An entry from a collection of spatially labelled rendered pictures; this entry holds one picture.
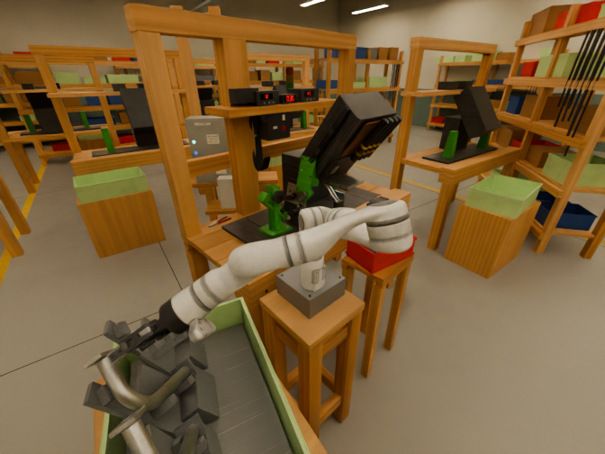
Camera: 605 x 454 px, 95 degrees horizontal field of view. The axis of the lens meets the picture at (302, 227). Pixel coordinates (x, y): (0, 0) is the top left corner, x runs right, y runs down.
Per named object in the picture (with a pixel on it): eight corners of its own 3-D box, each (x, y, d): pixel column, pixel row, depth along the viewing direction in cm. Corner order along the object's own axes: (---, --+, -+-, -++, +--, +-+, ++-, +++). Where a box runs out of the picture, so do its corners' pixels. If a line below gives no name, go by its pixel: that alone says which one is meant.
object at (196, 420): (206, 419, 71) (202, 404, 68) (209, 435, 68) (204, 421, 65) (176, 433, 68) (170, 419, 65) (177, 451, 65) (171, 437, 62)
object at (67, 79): (185, 147, 755) (165, 49, 648) (43, 167, 603) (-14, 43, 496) (180, 144, 794) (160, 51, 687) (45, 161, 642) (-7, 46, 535)
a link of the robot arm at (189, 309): (193, 345, 54) (219, 325, 54) (163, 297, 55) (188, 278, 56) (211, 335, 62) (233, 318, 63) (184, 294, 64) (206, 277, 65)
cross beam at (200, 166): (334, 142, 235) (334, 131, 230) (185, 178, 155) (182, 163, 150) (329, 141, 238) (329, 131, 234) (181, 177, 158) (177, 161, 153)
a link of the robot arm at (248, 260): (221, 249, 56) (287, 231, 56) (233, 251, 64) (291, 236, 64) (229, 283, 54) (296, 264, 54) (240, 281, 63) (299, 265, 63)
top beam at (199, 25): (356, 49, 204) (357, 34, 199) (136, 30, 111) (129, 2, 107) (346, 50, 209) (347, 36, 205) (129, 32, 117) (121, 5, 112)
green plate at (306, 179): (318, 194, 169) (325, 159, 162) (309, 194, 163) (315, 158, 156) (304, 190, 176) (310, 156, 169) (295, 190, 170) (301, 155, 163)
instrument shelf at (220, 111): (340, 105, 194) (341, 99, 192) (229, 118, 139) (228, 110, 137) (314, 104, 210) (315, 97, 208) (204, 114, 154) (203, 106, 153)
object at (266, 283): (408, 210, 218) (411, 192, 211) (251, 311, 126) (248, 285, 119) (392, 204, 227) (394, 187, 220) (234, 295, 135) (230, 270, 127)
